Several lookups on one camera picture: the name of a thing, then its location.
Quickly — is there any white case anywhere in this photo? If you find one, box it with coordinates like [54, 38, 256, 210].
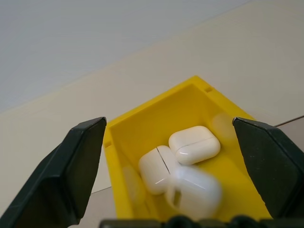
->
[165, 165, 223, 219]
[138, 145, 181, 196]
[168, 125, 221, 165]

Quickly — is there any yellow plastic bin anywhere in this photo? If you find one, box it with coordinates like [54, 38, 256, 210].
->
[104, 75, 274, 220]

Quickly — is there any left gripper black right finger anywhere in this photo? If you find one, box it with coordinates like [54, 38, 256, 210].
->
[232, 117, 304, 220]

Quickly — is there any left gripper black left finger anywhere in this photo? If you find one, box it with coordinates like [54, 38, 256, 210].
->
[0, 116, 107, 228]

